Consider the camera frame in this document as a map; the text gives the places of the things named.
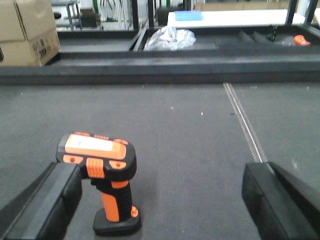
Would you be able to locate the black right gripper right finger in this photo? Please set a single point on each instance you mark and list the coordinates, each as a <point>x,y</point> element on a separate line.
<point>281,205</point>

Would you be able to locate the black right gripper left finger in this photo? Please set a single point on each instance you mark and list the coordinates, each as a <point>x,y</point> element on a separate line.
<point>44,210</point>

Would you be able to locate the orange black barcode scanner gun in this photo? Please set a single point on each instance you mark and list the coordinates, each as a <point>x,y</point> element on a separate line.
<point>109,163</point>

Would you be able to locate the large cardboard box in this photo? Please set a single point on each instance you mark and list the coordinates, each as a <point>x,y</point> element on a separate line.
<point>28,33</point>

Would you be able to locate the small orange object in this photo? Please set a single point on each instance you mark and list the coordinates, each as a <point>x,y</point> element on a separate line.
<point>301,40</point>

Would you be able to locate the white table top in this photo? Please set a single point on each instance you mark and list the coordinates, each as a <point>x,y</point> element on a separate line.
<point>232,18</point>

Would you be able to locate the crumpled clear plastic bag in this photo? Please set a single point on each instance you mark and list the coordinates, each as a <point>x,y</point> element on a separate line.
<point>169,38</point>

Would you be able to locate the blue plastic tray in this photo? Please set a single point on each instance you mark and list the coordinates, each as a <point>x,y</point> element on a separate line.
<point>188,15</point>

